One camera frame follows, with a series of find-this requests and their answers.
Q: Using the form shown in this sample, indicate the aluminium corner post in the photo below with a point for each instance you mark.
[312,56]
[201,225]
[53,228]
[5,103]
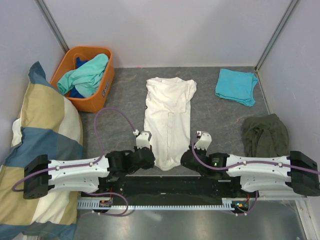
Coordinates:
[44,9]
[276,33]

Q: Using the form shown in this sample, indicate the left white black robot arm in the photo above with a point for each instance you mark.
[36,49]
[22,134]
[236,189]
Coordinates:
[44,176]

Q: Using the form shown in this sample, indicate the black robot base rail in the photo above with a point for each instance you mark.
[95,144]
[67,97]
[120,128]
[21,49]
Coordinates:
[173,190]

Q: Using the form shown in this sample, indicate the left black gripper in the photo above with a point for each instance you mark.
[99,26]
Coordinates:
[150,165]

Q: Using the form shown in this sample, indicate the white t shirt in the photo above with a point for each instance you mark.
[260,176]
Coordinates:
[168,118]

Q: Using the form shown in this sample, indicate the white slotted cable duct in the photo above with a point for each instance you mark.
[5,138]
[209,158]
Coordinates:
[100,205]

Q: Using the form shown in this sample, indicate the left aluminium corner post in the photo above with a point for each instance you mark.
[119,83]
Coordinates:
[44,9]

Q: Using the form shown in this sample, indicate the mint green t shirt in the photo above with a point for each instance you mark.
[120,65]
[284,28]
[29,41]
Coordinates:
[85,79]

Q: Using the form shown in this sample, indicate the orange plastic basket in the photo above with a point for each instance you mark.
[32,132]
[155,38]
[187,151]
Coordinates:
[96,102]

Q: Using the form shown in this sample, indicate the right aluminium corner post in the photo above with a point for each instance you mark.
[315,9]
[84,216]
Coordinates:
[276,33]

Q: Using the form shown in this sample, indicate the blue beige checkered pillow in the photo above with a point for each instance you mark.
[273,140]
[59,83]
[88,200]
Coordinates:
[48,124]

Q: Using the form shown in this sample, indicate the dark blue t shirt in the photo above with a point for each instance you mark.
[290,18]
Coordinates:
[79,62]

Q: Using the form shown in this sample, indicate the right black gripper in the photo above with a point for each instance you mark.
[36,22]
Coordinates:
[203,151]

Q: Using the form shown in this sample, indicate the olive green t shirt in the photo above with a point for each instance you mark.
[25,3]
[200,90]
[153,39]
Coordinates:
[265,137]

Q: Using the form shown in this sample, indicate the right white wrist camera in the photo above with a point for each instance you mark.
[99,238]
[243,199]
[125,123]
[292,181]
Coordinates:
[203,140]

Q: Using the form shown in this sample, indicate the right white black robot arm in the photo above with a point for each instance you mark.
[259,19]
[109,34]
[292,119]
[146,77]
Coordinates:
[295,172]

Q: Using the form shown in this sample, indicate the aluminium extrusion rails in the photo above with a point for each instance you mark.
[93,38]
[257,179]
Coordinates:
[280,196]

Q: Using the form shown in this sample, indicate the folded turquoise t shirt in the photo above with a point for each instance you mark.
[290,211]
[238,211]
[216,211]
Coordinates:
[236,86]

